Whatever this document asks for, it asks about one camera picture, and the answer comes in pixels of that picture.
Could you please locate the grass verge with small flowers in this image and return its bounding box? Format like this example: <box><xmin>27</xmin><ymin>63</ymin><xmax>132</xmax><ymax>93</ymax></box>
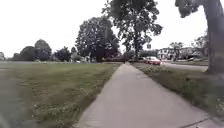
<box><xmin>131</xmin><ymin>62</ymin><xmax>224</xmax><ymax>118</ymax></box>

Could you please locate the row of distant trees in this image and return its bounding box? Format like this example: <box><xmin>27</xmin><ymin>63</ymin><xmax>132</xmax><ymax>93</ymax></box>
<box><xmin>0</xmin><ymin>38</ymin><xmax>80</xmax><ymax>63</ymax></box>

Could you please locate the grey concrete path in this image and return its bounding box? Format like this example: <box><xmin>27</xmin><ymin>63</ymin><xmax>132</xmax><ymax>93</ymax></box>
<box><xmin>71</xmin><ymin>62</ymin><xmax>224</xmax><ymax>128</ymax></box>

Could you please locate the round dark tree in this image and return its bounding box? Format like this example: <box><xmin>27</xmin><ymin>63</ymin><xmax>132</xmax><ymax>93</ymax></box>
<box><xmin>74</xmin><ymin>16</ymin><xmax>121</xmax><ymax>64</ymax></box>

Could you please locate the white house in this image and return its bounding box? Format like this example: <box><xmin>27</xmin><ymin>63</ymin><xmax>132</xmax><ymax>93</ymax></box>
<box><xmin>156</xmin><ymin>46</ymin><xmax>204</xmax><ymax>62</ymax></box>

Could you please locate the wide grass field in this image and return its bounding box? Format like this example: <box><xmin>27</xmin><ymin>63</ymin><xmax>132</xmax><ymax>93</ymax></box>
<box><xmin>0</xmin><ymin>61</ymin><xmax>123</xmax><ymax>128</ymax></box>

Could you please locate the tall tree with open crown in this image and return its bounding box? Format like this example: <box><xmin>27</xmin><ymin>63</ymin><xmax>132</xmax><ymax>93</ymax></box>
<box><xmin>101</xmin><ymin>0</ymin><xmax>164</xmax><ymax>63</ymax></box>

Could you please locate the red car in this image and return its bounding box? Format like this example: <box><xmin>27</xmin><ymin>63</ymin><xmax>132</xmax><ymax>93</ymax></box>
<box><xmin>145</xmin><ymin>56</ymin><xmax>164</xmax><ymax>66</ymax></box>

